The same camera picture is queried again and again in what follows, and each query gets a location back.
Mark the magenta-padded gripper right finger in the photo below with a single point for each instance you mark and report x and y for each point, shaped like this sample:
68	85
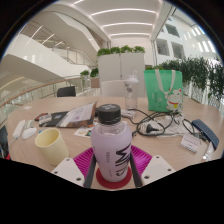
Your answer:
156	168

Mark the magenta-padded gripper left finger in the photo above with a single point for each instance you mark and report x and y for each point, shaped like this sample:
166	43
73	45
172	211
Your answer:
68	170

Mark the purple drink bottle black cap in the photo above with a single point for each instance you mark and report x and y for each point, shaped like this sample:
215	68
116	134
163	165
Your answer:
108	150

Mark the pale yellow mug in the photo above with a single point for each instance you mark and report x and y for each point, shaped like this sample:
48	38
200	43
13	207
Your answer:
53	146

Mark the white printed card packet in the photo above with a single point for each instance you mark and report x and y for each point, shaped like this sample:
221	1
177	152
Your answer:
190	143

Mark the flat round red coaster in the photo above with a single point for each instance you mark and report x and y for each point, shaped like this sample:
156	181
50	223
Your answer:
113	185

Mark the black notebook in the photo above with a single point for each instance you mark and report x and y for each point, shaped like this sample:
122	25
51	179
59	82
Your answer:
56	118

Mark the white computer mouse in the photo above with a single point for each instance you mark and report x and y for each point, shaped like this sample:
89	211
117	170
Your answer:
29	133

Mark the clear plastic packet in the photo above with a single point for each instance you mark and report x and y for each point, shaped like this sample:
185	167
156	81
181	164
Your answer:
208	153

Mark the open brown booklet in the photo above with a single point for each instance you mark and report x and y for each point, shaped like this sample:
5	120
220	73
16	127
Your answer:
78	116

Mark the small grey device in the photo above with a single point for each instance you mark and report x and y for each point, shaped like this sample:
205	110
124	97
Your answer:
30	124

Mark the small black red case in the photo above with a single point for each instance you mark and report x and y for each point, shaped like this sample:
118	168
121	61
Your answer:
40	116

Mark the dark blue keyboard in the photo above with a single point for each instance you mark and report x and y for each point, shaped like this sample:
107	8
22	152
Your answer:
206	131

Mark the long white device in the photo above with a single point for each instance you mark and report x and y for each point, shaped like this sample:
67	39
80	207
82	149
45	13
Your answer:
19	129

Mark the red and black chair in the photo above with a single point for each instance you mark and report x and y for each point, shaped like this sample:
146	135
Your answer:
2	140

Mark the small white paper slip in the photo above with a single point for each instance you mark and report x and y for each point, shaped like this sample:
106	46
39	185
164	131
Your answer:
27	108

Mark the green tote bag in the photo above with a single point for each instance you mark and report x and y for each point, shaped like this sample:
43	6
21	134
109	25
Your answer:
160	91

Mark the black office chair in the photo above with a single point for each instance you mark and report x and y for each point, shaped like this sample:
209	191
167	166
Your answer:
66	91

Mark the clear tumbler with white lid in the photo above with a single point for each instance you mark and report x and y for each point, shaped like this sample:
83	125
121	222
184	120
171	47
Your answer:
131	93

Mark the glass railing with wooden handrail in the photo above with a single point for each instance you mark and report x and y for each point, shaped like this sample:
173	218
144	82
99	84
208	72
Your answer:
33	91

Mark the white chair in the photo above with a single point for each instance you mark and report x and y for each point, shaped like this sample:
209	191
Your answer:
111	88

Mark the brown planter with green plants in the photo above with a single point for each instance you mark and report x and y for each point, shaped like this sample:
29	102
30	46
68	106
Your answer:
94	78

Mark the row of green hedge plants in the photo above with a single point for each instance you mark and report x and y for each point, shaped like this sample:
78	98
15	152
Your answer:
200	75

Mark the white planter cabinet with plants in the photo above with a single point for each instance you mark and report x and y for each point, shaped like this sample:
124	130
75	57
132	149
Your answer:
115	68

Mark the ceiling light strips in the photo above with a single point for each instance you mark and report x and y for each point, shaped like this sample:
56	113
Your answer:
123	11

